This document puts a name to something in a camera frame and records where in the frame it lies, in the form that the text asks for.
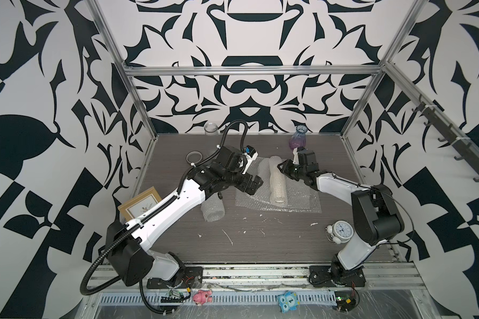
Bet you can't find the bubble wrap around vase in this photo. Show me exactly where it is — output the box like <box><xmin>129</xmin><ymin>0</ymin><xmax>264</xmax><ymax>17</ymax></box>
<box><xmin>235</xmin><ymin>156</ymin><xmax>322</xmax><ymax>213</ymax></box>

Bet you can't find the bubble-wrapped cylinder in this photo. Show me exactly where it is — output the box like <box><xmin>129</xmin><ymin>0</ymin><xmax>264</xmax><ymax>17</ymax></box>
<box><xmin>258</xmin><ymin>156</ymin><xmax>288</xmax><ymax>207</ymax></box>

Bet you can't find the purple blue glass vase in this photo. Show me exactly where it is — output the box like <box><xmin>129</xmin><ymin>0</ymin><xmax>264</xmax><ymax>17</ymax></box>
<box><xmin>289</xmin><ymin>125</ymin><xmax>308</xmax><ymax>151</ymax></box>

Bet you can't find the bubble-wrapped roll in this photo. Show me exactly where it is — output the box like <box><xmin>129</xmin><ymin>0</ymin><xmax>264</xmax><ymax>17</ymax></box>
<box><xmin>201</xmin><ymin>194</ymin><xmax>225</xmax><ymax>223</ymax></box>

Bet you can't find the clear glass vase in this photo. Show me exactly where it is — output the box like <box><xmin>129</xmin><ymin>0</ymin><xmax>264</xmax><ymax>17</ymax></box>
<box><xmin>204</xmin><ymin>122</ymin><xmax>219</xmax><ymax>136</ymax></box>

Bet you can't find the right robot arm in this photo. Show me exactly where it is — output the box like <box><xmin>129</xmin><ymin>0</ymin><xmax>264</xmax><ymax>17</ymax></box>
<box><xmin>278</xmin><ymin>148</ymin><xmax>405</xmax><ymax>288</ymax></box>

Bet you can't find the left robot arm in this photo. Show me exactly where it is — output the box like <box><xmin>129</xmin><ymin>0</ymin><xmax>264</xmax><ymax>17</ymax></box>
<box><xmin>79</xmin><ymin>120</ymin><xmax>263</xmax><ymax>296</ymax></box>

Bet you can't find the brown tape roll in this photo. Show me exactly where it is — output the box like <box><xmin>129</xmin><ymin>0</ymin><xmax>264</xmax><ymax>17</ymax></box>
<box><xmin>186</xmin><ymin>151</ymin><xmax>203</xmax><ymax>165</ymax></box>

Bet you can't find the white alarm clock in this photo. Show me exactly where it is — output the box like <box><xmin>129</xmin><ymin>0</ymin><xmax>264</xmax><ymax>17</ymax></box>
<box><xmin>326</xmin><ymin>220</ymin><xmax>355</xmax><ymax>245</ymax></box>

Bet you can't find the blue toy figure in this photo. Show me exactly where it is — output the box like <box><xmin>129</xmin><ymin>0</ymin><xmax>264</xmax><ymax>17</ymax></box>
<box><xmin>277</xmin><ymin>291</ymin><xmax>299</xmax><ymax>313</ymax></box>

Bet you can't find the pink toy figure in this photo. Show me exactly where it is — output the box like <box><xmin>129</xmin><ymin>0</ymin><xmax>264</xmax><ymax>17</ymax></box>
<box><xmin>192</xmin><ymin>290</ymin><xmax>213</xmax><ymax>307</ymax></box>

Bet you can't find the left circuit board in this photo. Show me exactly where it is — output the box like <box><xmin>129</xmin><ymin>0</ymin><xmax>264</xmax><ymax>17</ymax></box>
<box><xmin>160</xmin><ymin>290</ymin><xmax>192</xmax><ymax>303</ymax></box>

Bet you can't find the circuit board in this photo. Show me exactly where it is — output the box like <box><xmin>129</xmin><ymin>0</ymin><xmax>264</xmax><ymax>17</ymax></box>
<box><xmin>160</xmin><ymin>290</ymin><xmax>192</xmax><ymax>303</ymax></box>
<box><xmin>333</xmin><ymin>289</ymin><xmax>360</xmax><ymax>313</ymax></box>

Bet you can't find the right circuit board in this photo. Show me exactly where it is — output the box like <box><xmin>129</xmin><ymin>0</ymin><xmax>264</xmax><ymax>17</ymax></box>
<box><xmin>333</xmin><ymin>289</ymin><xmax>360</xmax><ymax>313</ymax></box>

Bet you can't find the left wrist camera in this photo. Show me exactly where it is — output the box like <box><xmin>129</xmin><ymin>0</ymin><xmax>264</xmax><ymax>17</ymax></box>
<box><xmin>242</xmin><ymin>145</ymin><xmax>258</xmax><ymax>174</ymax></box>

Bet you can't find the wooden picture frame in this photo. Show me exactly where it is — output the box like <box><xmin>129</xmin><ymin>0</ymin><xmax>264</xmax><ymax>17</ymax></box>
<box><xmin>118</xmin><ymin>187</ymin><xmax>162</xmax><ymax>221</ymax></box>

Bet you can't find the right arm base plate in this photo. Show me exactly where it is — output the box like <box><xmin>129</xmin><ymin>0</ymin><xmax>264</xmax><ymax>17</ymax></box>
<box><xmin>308</xmin><ymin>264</ymin><xmax>367</xmax><ymax>288</ymax></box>

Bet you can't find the white perforated cable duct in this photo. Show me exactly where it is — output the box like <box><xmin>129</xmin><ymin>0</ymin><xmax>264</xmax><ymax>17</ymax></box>
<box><xmin>99</xmin><ymin>291</ymin><xmax>337</xmax><ymax>307</ymax></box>

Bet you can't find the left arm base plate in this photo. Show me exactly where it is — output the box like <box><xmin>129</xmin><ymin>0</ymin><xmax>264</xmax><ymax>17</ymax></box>
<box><xmin>146</xmin><ymin>267</ymin><xmax>203</xmax><ymax>289</ymax></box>

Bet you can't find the black corrugated cable hose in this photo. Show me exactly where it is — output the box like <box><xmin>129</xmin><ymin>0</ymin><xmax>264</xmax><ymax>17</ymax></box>
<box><xmin>138</xmin><ymin>280</ymin><xmax>176</xmax><ymax>316</ymax></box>

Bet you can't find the black hook rail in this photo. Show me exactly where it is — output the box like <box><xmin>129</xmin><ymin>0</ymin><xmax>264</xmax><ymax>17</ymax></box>
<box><xmin>412</xmin><ymin>94</ymin><xmax>479</xmax><ymax>183</ymax></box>

